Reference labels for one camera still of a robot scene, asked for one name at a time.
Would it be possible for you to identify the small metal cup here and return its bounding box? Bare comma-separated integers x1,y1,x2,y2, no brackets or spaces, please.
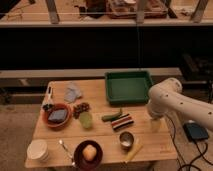
119,131,134,150

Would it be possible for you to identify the green plastic cup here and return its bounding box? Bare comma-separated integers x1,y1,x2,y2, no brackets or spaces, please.
79,112,92,129

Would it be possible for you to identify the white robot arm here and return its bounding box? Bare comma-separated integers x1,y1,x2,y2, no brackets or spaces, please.
147,78,213,131

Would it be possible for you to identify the green plastic tray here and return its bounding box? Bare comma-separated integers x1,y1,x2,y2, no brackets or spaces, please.
105,71,153,105

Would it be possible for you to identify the striped red white block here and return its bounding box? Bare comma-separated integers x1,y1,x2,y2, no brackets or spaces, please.
111,114,134,131

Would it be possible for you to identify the yellow banana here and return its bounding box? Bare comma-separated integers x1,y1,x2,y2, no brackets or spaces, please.
124,139,143,163

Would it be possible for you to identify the black foot pedal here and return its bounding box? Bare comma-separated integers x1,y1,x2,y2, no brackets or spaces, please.
183,122,209,141

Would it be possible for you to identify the green cucumber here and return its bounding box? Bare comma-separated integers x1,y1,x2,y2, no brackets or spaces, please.
101,108,123,122

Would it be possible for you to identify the yellow apple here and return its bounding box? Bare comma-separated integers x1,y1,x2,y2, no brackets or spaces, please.
82,145,97,161

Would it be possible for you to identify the bunch of dark grapes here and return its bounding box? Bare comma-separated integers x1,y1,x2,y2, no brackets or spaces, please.
73,102,90,119

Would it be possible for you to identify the dark red plate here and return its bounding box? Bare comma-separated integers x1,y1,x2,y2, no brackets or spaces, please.
74,140,103,171

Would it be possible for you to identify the crumpled light blue cloth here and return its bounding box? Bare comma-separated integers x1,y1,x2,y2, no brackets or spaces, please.
64,82,82,103

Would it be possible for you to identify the metal spoon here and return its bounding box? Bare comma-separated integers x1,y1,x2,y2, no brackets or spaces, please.
59,139,76,167

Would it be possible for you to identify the orange bowl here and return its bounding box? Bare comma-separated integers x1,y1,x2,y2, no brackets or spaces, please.
42,103,71,129

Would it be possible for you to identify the blue sponge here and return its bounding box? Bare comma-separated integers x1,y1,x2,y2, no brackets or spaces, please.
48,109,67,123

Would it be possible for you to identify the black cable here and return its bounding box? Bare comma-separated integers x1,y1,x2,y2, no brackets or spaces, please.
165,114,213,171

